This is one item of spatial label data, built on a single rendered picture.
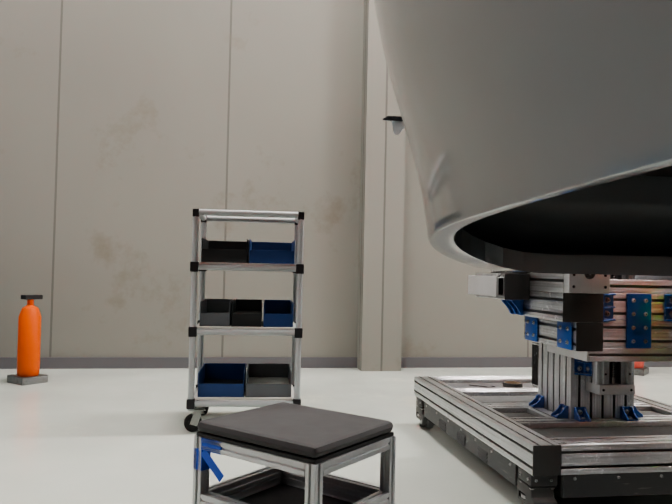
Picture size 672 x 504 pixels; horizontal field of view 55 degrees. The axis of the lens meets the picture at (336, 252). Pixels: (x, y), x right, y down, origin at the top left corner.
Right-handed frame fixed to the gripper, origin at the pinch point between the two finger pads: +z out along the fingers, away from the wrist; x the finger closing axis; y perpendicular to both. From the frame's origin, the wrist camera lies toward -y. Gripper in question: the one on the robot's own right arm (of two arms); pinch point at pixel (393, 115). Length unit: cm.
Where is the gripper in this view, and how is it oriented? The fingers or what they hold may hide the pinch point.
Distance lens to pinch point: 213.6
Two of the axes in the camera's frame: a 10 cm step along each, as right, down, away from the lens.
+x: -4.0, -1.2, 9.1
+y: -0.7, 9.9, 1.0
